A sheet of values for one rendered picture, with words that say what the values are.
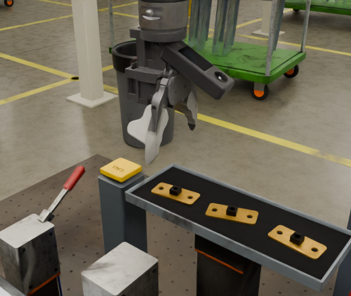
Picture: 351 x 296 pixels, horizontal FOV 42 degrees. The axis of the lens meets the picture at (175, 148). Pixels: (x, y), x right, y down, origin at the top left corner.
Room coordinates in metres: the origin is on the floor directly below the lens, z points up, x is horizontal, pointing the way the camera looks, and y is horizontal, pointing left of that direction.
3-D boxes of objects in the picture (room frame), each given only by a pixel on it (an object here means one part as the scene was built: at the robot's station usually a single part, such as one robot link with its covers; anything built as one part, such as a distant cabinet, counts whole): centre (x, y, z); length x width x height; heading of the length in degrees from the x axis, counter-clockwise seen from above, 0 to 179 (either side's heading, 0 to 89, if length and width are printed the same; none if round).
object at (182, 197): (0.70, 0.00, 1.17); 0.08 x 0.04 x 0.01; 60
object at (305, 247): (0.56, -0.19, 1.17); 0.08 x 0.04 x 0.01; 47
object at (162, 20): (0.71, 0.02, 1.47); 0.08 x 0.08 x 0.05
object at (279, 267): (0.64, -0.10, 1.16); 0.37 x 0.14 x 0.02; 52
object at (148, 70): (0.71, 0.02, 1.39); 0.09 x 0.08 x 0.12; 60
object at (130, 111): (3.33, 0.22, 0.36); 0.50 x 0.50 x 0.73
